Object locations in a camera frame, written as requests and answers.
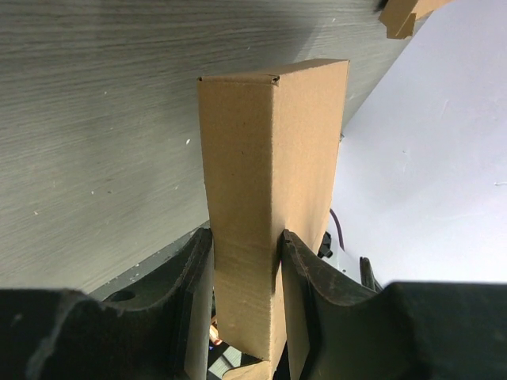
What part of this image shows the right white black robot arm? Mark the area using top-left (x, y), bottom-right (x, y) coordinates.
top-left (318, 231), bottom-right (383, 293)

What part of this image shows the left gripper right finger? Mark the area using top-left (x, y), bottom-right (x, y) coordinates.
top-left (279, 230), bottom-right (506, 379)

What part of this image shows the brown cardboard box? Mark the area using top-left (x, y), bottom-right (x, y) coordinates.
top-left (379, 0), bottom-right (452, 40)
top-left (197, 59), bottom-right (349, 379)

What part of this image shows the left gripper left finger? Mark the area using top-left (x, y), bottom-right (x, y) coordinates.
top-left (0, 227), bottom-right (217, 380)

